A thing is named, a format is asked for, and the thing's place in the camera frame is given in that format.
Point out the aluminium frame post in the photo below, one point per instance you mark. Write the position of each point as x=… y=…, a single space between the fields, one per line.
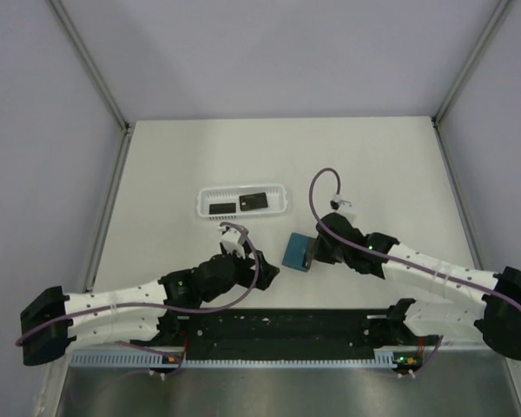
x=88 y=63
x=483 y=42

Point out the left aluminium frame post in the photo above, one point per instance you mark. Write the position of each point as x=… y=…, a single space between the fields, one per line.
x=88 y=63

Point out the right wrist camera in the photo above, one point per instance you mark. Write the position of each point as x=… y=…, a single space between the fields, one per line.
x=343 y=207

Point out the white plastic basket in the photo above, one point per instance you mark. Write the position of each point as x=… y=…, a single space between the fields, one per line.
x=276 y=195

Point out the grey slotted cable duct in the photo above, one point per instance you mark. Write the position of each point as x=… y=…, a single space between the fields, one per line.
x=117 y=358

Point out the black card in basket left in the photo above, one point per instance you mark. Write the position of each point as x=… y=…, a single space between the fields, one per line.
x=222 y=208

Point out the black card in basket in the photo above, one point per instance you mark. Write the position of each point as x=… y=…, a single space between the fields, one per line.
x=222 y=208
x=251 y=202

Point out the blue leather card holder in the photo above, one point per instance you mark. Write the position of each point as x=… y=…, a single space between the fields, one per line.
x=293 y=254

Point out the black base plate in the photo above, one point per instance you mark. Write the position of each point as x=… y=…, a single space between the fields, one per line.
x=286 y=334

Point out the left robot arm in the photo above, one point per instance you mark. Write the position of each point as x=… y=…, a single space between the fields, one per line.
x=56 y=322

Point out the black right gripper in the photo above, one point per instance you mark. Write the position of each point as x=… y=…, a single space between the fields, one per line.
x=319 y=254

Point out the black card in basket right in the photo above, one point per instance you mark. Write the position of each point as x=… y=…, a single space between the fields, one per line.
x=251 y=202

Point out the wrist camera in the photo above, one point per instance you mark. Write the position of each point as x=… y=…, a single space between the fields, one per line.
x=343 y=207
x=232 y=236

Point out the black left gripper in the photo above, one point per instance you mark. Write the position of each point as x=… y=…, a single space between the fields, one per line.
x=266 y=272

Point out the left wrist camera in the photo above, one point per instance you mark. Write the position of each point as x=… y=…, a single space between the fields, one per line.
x=232 y=236

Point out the right aluminium frame post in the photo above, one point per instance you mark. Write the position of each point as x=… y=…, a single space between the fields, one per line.
x=483 y=42

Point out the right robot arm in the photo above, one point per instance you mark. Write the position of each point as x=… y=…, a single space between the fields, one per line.
x=476 y=305

